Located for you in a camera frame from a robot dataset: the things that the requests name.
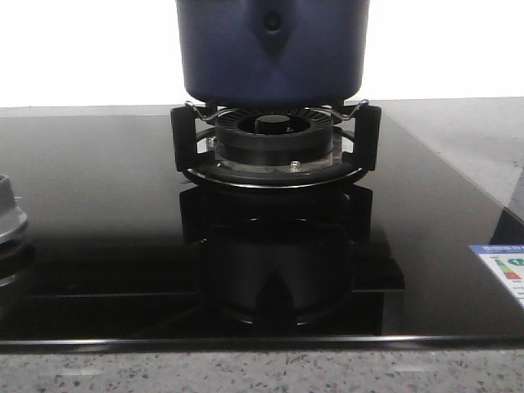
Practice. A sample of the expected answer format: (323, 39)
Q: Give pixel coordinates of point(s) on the dark blue cooking pot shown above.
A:
(272, 54)

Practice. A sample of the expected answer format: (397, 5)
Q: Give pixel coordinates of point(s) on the silver stove control knob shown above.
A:
(13, 219)

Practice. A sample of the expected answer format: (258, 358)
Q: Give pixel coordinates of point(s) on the black pot support grate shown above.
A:
(356, 134)

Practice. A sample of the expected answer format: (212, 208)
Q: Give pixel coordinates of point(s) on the black gas burner head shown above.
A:
(256, 140)

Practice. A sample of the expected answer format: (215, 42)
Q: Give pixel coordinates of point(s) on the energy rating label sticker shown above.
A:
(506, 263)

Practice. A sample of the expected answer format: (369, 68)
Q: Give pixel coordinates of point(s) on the black glass cooktop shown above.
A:
(122, 253)

